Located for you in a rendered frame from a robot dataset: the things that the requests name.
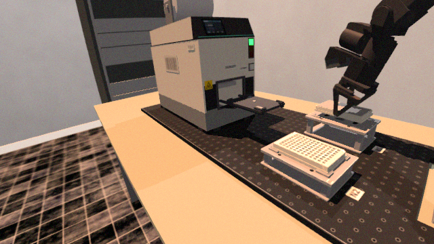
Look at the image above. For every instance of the cream label with n2 text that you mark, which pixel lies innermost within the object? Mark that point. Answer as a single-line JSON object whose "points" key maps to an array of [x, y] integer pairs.
{"points": [[354, 193]]}

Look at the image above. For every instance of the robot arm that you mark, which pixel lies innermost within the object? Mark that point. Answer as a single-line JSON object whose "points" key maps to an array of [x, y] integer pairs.
{"points": [[389, 18]]}

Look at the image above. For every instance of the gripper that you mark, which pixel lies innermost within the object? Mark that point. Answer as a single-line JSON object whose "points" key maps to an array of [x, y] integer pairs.
{"points": [[365, 84]]}

